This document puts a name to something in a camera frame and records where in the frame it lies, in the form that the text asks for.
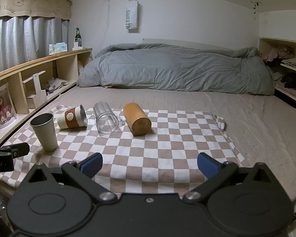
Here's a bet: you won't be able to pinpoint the long wooden shelf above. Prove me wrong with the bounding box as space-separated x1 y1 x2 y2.
0 48 93 149

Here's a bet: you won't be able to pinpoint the pink clothes pile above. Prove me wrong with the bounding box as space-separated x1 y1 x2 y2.
261 45 296 63

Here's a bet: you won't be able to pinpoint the white hanging bag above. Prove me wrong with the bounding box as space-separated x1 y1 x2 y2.
125 0 139 32

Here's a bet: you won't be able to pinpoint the clear glass cup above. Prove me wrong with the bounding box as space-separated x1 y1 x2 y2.
93 101 126 134

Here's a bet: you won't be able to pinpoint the wooden cup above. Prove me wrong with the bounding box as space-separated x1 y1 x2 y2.
123 102 152 136

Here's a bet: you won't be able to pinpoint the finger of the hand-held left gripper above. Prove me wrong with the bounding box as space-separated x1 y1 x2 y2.
0 142 30 158

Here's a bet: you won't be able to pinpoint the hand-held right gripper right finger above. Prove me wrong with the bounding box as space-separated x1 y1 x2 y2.
183 152 279 202

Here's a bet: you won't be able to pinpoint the wooden cubby shelf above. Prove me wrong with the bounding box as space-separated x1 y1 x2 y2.
258 37 296 114

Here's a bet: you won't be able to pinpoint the brown white checkered cloth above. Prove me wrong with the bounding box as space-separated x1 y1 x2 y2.
0 105 251 194

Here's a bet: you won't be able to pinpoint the small wooden stand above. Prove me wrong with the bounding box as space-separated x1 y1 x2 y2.
22 70 48 109

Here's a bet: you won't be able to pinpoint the black white ribbon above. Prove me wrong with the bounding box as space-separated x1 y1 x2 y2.
251 2 260 21

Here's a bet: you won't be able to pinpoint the grey crumpled cloth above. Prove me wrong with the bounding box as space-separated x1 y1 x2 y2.
41 77 70 94

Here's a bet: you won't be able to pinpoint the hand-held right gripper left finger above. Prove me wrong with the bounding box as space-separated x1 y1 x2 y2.
22 152 118 201

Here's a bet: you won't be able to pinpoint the grey curtain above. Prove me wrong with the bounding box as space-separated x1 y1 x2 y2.
0 15 70 75

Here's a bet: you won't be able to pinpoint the beige folded clothes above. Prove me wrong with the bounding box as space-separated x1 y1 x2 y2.
281 58 296 68

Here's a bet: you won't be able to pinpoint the tissue box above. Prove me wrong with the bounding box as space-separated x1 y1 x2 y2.
49 43 68 56

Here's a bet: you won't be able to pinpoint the black clothes pile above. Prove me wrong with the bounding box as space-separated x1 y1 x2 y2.
281 71 296 90

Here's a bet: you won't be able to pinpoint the doll in clear box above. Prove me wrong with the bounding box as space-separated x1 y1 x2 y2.
0 82 17 132

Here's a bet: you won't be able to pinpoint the white hanging cable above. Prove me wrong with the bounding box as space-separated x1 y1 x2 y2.
82 0 112 44

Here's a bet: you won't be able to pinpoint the white cup with brown sleeve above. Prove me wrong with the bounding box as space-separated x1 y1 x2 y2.
57 104 88 130

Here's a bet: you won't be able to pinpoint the grey duvet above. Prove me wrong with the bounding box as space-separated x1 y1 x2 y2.
78 43 276 96

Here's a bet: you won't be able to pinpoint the cream steel cup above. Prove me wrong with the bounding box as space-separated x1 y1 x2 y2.
30 113 59 152

